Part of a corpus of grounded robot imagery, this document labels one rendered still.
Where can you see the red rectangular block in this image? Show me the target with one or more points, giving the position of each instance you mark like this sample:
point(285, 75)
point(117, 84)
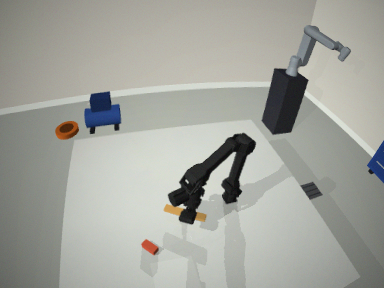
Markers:
point(150, 247)

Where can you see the orange bar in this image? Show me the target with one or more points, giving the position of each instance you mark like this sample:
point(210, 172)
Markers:
point(177, 210)

